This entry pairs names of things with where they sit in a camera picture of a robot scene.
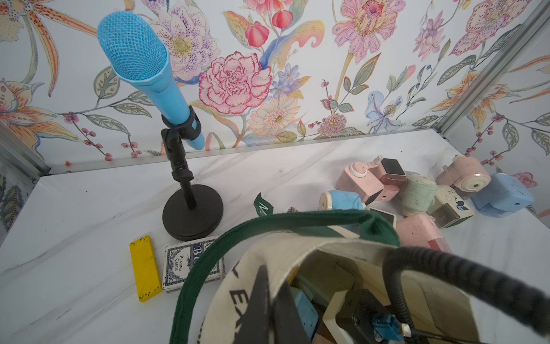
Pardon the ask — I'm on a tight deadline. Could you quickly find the black microphone stand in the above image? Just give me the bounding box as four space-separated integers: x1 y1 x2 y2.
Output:
161 106 223 242

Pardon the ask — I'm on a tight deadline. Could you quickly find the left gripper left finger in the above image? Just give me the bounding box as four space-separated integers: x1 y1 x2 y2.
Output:
234 265 271 344

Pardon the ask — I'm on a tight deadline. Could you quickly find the blue cube pencil sharpener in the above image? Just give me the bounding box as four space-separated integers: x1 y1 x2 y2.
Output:
471 173 534 218

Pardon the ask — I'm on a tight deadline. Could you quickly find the yellow rectangular block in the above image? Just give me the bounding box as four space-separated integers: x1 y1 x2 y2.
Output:
129 235 162 302

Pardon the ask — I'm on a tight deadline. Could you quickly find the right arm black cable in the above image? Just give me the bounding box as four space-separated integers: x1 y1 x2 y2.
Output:
382 247 550 341

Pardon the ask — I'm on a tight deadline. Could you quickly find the blue round-front pencil sharpener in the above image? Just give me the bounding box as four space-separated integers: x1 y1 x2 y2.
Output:
291 287 319 340

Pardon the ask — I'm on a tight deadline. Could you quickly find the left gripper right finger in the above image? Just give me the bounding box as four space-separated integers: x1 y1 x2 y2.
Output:
273 266 311 343

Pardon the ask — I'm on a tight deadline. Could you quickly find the large pink pencil sharpener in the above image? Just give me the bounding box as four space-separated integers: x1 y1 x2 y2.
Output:
335 162 384 205

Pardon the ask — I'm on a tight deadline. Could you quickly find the cream green tote bag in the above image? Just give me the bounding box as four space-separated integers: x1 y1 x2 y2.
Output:
170 210 478 343

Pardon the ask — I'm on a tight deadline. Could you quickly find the cream pencil sharpener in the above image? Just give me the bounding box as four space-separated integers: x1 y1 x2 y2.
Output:
427 185 475 228

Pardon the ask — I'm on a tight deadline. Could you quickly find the blue playing card box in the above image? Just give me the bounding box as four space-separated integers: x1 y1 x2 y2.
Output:
162 236 219 293

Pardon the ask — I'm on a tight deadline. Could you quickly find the mint green pencil sharpener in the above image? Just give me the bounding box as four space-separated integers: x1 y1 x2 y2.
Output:
396 174 438 217

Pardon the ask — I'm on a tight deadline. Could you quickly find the small pink pencil sharpener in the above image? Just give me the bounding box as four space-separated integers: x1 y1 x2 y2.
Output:
370 156 407 202

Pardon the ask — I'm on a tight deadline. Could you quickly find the pale green cube sharpener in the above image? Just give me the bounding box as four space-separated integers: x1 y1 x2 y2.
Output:
368 207 397 227

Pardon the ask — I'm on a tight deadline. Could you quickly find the light blue pencil sharpener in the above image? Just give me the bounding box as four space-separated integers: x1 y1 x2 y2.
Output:
318 190 367 211

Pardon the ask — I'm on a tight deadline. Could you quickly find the pink round pencil sharpener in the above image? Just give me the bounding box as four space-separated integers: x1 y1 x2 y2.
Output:
435 156 491 193

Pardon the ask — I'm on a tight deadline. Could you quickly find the pink square pencil sharpener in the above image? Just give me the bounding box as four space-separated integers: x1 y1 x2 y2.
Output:
395 213 452 253

